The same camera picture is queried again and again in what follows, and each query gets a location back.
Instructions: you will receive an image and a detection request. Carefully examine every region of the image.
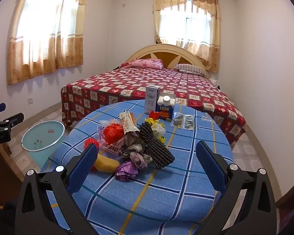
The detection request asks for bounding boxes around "red honeycomb decoration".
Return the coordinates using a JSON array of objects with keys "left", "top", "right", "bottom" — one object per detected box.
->
[{"left": 84, "top": 138, "right": 98, "bottom": 150}]

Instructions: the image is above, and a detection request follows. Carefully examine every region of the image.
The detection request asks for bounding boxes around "long snack wrapper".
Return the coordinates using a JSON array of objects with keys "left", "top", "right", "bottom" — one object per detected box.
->
[{"left": 120, "top": 110, "right": 141, "bottom": 136}]

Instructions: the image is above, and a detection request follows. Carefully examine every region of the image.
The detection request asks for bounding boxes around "cream wooden headboard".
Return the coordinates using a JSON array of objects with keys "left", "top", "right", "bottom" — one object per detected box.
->
[{"left": 124, "top": 43, "right": 206, "bottom": 72}]

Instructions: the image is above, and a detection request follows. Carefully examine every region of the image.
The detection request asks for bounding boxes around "pink floral pillow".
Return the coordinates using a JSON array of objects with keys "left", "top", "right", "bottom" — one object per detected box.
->
[{"left": 130, "top": 59, "right": 164, "bottom": 69}]

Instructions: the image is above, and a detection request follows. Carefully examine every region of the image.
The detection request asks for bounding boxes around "light blue waste bin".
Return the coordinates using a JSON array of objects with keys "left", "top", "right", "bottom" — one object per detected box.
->
[{"left": 21, "top": 120, "right": 65, "bottom": 170}]

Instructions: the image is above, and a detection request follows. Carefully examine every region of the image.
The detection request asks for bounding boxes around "pink transparent plastic bag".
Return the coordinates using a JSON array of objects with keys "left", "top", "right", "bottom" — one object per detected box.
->
[{"left": 97, "top": 119, "right": 113, "bottom": 152}]

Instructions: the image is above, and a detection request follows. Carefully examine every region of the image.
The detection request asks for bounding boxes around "purple crumpled wrapper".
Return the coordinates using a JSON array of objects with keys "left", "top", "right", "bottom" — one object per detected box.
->
[{"left": 115, "top": 161, "right": 138, "bottom": 182}]

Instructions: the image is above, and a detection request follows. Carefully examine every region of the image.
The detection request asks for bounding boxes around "tall white carton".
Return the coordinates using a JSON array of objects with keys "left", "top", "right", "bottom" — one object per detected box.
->
[{"left": 144, "top": 85, "right": 161, "bottom": 115}]

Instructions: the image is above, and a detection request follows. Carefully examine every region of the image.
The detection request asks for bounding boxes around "yellow plastic lump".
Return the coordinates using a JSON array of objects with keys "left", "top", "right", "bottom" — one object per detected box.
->
[{"left": 94, "top": 154, "right": 120, "bottom": 174}]

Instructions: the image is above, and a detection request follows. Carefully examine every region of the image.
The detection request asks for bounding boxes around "wide beige patterned curtain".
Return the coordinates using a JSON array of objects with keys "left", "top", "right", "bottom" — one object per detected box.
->
[{"left": 7, "top": 0, "right": 90, "bottom": 86}]

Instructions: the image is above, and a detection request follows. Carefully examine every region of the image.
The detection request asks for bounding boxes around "narrow beige patterned curtain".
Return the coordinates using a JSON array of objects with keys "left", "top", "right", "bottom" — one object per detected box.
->
[{"left": 153, "top": 0, "right": 221, "bottom": 73}]

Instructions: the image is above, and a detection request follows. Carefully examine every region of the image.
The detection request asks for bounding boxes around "bed with red quilt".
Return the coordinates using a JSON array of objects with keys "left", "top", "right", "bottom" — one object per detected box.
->
[{"left": 60, "top": 65, "right": 247, "bottom": 150}]

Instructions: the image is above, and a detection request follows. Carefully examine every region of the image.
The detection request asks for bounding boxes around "blue plaid tablecloth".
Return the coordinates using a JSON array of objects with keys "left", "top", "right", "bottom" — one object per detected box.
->
[{"left": 40, "top": 99, "right": 234, "bottom": 235}]

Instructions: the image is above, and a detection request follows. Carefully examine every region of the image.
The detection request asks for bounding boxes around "orange bag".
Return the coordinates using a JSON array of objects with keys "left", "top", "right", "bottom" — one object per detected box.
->
[{"left": 104, "top": 124, "right": 125, "bottom": 143}]

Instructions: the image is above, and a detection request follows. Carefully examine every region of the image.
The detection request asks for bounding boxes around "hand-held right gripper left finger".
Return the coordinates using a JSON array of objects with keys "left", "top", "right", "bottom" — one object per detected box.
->
[{"left": 15, "top": 143, "right": 100, "bottom": 235}]

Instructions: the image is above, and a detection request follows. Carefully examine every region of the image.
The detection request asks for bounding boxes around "black corrugated sheet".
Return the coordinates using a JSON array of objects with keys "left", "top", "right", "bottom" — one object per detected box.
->
[{"left": 137, "top": 122, "right": 175, "bottom": 170}]

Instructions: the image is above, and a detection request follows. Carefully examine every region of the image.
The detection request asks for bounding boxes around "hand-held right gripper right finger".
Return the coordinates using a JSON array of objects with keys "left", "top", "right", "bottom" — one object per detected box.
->
[{"left": 193, "top": 141, "right": 277, "bottom": 235}]

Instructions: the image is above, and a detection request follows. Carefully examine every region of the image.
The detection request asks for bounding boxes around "wooden cabinet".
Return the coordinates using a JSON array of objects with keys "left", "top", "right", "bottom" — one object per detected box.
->
[{"left": 0, "top": 141, "right": 25, "bottom": 184}]

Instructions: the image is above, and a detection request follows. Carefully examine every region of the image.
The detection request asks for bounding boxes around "yellow wrapper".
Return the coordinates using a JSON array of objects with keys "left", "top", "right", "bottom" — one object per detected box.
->
[{"left": 144, "top": 117, "right": 160, "bottom": 127}]

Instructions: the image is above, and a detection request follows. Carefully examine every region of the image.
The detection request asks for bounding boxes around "blue milk carton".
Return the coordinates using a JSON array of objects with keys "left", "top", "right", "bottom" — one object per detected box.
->
[{"left": 155, "top": 95, "right": 175, "bottom": 122}]

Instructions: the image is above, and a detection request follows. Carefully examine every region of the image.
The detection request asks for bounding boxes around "clear plastic packet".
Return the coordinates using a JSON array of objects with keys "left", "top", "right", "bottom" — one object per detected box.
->
[
  {"left": 171, "top": 111, "right": 185, "bottom": 128},
  {"left": 182, "top": 114, "right": 195, "bottom": 130}
]

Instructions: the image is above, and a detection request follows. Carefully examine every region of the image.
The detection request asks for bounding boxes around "plaid crumpled cloth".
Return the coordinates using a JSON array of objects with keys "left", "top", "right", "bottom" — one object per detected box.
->
[{"left": 118, "top": 132, "right": 153, "bottom": 169}]

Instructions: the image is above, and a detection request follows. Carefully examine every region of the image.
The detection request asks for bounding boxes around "striped pillow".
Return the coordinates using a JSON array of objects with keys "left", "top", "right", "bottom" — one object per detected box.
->
[{"left": 174, "top": 64, "right": 209, "bottom": 76}]

